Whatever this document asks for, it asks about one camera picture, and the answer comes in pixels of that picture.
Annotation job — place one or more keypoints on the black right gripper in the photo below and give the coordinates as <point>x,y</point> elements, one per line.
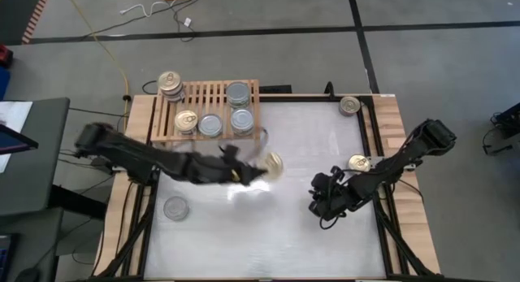
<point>329,196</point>

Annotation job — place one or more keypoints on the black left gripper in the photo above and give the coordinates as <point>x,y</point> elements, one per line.
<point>229,168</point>

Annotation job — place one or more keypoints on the silver-lid green-label tuna can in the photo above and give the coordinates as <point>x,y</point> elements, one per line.
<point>176,209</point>
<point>242,134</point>
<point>210,124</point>
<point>237,93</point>
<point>238,107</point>
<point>242,119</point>

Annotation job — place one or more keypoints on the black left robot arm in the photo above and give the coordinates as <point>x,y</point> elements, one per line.
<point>134,154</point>

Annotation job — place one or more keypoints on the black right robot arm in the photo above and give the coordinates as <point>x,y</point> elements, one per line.
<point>390,170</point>

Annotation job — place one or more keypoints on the wooden slatted shelf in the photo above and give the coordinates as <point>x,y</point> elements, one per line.
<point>256,127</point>

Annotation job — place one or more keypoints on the small yellow tag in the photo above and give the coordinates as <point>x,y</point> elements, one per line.
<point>235,175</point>

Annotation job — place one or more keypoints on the black flat block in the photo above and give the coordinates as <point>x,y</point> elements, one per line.
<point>274,89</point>

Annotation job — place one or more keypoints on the black table clamp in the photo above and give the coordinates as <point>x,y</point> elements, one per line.
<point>329,89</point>

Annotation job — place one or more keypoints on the black floor tape line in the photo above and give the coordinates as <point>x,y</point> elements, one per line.
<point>361,42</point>
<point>243,31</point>

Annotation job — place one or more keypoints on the white plug adapter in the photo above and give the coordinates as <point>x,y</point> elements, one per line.
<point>187,22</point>

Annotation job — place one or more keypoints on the grey desk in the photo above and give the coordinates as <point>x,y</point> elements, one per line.
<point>36,172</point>

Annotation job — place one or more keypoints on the black monitor blue screen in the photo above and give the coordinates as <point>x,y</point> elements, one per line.
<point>12,140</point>

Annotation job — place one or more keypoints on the white paper sheet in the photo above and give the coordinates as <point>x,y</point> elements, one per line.
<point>16,115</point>

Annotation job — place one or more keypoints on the dark laptop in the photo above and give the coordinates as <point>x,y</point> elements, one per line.
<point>5,253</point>

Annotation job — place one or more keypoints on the blue object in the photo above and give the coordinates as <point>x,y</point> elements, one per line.
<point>3,83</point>

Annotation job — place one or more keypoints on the red object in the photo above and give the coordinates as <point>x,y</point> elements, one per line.
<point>5,56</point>

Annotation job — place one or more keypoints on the dark mat orange striped edge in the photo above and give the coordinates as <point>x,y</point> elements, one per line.
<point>16,14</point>

